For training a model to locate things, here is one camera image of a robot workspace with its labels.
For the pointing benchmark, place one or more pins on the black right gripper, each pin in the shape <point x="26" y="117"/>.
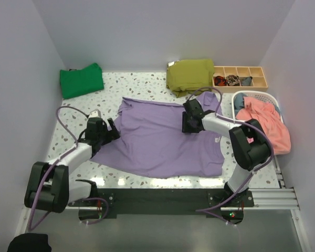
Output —
<point x="185" y="128"/>

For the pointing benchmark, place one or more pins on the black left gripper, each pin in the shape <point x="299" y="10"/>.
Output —
<point x="111" y="135"/>

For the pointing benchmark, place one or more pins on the purple t-shirt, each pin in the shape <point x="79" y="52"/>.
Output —
<point x="152" y="143"/>

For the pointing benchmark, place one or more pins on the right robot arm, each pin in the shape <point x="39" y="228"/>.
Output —
<point x="251" y="147"/>

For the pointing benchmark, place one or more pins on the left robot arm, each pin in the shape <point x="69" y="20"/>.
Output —
<point x="49" y="188"/>

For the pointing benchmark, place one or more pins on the folded olive green t-shirt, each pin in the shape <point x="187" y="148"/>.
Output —
<point x="185" y="76"/>

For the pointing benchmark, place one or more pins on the orange black cloth roll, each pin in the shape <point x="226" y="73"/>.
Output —
<point x="220" y="81"/>

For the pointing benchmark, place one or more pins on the patterned brown cloth roll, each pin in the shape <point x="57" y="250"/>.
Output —
<point x="233" y="80"/>

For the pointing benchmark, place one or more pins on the dark grey cloth roll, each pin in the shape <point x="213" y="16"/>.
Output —
<point x="246" y="81"/>

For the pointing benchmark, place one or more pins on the pink t-shirt in basket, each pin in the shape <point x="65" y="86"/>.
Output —
<point x="267" y="123"/>

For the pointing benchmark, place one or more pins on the wooden compartment box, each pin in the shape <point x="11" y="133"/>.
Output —
<point x="259" y="82"/>

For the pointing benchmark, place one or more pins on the white laundry basket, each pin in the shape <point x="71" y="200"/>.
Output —
<point x="252" y="97"/>

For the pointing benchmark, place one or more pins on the black cloth at corner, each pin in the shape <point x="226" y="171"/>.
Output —
<point x="31" y="242"/>

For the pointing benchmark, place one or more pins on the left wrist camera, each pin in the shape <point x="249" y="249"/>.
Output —
<point x="94" y="114"/>

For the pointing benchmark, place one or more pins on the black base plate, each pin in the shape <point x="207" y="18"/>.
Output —
<point x="121" y="201"/>

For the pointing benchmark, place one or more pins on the aluminium rail frame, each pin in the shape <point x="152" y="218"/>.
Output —
<point x="266" y="192"/>

